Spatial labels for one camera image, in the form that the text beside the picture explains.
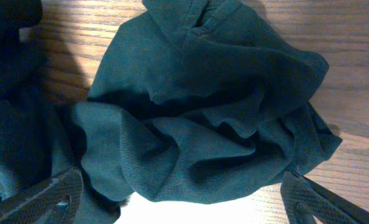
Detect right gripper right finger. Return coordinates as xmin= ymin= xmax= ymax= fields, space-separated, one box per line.
xmin=281 ymin=171 xmax=369 ymax=224

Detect black shirt with white logo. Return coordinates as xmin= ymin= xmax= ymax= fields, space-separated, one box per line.
xmin=0 ymin=1 xmax=342 ymax=223

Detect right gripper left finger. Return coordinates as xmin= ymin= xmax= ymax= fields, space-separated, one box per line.
xmin=0 ymin=167 xmax=83 ymax=224

